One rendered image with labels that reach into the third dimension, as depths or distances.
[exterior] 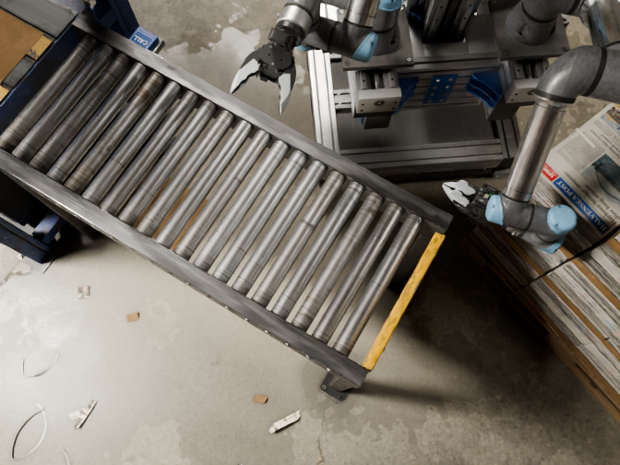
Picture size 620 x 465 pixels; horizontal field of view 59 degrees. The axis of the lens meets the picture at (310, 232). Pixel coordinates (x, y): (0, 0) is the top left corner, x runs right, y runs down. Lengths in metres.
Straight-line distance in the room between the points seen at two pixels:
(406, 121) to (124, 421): 1.67
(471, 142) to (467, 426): 1.14
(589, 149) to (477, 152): 0.67
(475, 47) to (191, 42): 1.44
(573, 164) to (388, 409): 1.16
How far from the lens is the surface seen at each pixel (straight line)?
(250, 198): 1.61
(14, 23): 2.10
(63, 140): 1.83
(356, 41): 1.42
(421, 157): 2.33
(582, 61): 1.46
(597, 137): 1.86
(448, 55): 1.97
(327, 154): 1.65
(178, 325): 2.37
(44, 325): 2.55
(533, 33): 1.92
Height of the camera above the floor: 2.29
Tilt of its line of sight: 73 degrees down
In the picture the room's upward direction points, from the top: 2 degrees clockwise
